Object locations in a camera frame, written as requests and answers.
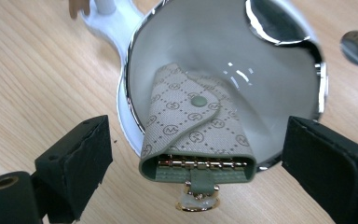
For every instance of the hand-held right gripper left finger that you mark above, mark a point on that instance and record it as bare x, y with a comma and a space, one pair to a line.
74, 161

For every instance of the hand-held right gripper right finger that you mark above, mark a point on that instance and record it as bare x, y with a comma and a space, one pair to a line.
329, 168

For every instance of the grey patterned key pouch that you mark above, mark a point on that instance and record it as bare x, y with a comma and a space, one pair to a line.
192, 124

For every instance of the white key stand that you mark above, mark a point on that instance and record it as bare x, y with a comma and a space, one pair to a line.
115, 25

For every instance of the white bowl with silver rim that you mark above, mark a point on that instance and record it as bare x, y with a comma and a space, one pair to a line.
199, 37

